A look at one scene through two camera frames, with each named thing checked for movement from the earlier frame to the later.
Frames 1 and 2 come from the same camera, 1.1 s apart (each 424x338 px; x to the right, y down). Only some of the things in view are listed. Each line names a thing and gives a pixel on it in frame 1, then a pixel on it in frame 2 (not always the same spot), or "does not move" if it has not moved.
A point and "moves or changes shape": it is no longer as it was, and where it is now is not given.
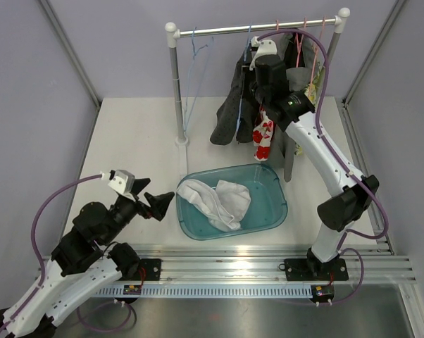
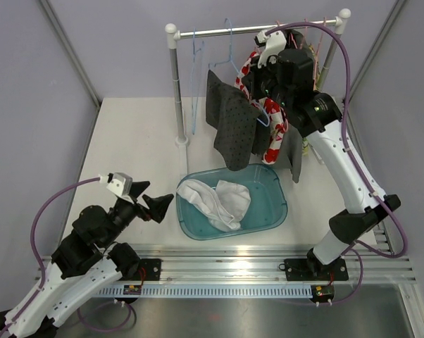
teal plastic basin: (267, 203) does not move
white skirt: (224, 205) does not move
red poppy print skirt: (262, 136) to (279, 120)
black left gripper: (141, 203) does not move
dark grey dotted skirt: (237, 115) moves or changes shape
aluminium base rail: (260, 265) does not move
